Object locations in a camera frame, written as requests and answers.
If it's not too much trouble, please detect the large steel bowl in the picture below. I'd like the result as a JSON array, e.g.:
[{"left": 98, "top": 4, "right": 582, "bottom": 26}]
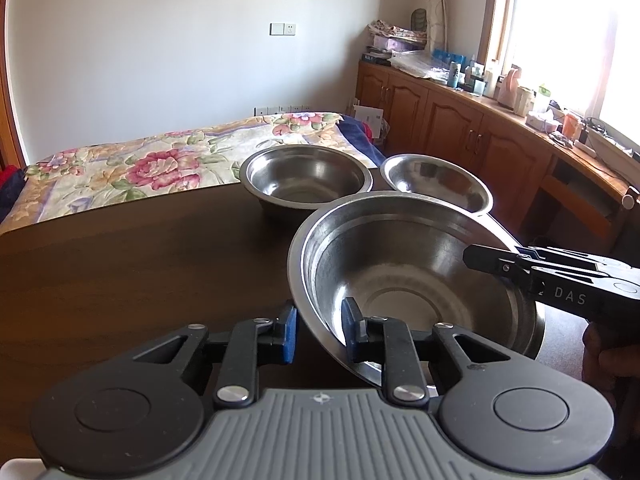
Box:
[{"left": 286, "top": 191, "right": 544, "bottom": 386}]

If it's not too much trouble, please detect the small steel bowl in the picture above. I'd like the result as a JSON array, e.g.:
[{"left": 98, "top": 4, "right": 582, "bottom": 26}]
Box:
[{"left": 380, "top": 154, "right": 494, "bottom": 216}]

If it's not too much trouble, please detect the medium steel bowl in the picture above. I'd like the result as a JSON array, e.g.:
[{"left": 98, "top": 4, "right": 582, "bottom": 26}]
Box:
[{"left": 240, "top": 144, "right": 373, "bottom": 222}]

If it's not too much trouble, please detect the right hand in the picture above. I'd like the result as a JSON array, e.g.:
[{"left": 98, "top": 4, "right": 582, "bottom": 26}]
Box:
[{"left": 582, "top": 323, "right": 640, "bottom": 408}]

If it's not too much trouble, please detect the wooden cabinet row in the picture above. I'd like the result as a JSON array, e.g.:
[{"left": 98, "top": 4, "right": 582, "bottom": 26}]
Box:
[{"left": 356, "top": 62, "right": 639, "bottom": 254}]

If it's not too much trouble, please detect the pink bottle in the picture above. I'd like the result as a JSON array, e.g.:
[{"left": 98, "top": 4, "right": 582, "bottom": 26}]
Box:
[{"left": 498, "top": 65, "right": 522, "bottom": 110}]

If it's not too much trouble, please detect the white cardboard box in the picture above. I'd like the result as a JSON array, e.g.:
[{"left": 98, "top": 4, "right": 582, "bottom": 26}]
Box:
[{"left": 352, "top": 105, "right": 384, "bottom": 139}]

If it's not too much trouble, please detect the blue blanket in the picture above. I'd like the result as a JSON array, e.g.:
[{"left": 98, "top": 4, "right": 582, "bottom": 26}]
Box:
[{"left": 337, "top": 115, "right": 385, "bottom": 167}]

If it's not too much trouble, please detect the floral bed cover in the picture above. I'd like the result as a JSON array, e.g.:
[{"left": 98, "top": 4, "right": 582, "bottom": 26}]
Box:
[{"left": 1, "top": 112, "right": 375, "bottom": 232}]

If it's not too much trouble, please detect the stack of papers and boxes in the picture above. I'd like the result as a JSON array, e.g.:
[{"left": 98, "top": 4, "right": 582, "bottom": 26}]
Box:
[{"left": 362, "top": 20, "right": 427, "bottom": 66}]

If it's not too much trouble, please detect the patterned curtain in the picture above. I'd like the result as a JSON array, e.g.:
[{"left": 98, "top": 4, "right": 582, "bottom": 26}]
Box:
[{"left": 423, "top": 0, "right": 448, "bottom": 53}]

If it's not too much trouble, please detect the window frame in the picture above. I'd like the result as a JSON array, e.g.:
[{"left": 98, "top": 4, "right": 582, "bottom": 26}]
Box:
[{"left": 477, "top": 0, "right": 513, "bottom": 66}]

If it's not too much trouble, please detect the white wall switch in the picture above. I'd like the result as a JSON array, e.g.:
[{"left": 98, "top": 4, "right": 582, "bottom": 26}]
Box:
[{"left": 269, "top": 23, "right": 296, "bottom": 37}]

